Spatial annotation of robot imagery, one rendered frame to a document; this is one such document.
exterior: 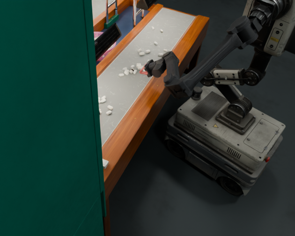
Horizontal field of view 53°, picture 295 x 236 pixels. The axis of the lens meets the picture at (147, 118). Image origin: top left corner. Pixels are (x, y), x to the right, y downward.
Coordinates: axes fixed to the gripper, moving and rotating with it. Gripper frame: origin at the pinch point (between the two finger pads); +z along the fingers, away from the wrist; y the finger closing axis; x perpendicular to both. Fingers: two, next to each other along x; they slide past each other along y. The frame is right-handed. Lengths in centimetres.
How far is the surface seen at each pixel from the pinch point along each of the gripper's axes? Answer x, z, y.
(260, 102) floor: 117, -11, -111
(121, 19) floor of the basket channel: -23, 48, -74
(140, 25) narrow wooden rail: -14, 23, -58
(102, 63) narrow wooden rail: -14.8, 24.4, -2.1
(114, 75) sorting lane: -5.5, 17.4, 2.5
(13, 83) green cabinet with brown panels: -46, -66, 107
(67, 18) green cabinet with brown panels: -49, -69, 90
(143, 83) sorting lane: 7.2, 2.9, 0.4
